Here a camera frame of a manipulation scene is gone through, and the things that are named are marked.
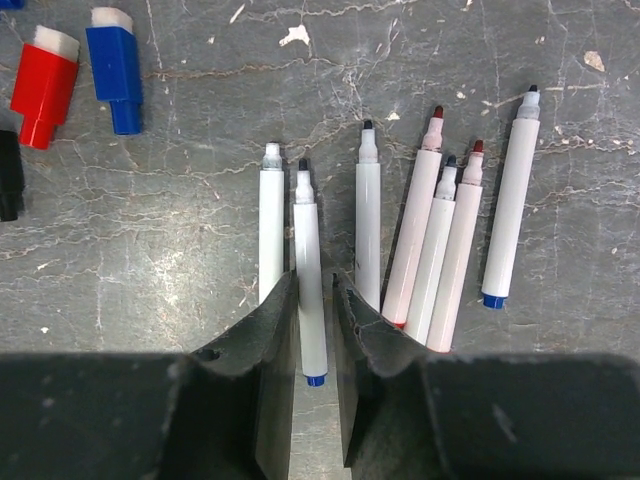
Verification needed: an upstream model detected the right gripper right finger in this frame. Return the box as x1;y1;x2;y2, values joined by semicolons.
332;274;639;479

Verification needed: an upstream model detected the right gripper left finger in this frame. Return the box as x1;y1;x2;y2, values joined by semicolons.
1;272;298;479

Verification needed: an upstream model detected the green cap marker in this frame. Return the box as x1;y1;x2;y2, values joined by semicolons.
258;142;285;304

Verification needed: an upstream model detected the red cap marker with eraser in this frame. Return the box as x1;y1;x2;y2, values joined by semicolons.
426;140;484;353

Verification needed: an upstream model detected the blue cap marker with eraser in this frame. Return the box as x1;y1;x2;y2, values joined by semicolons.
355;120;381;311

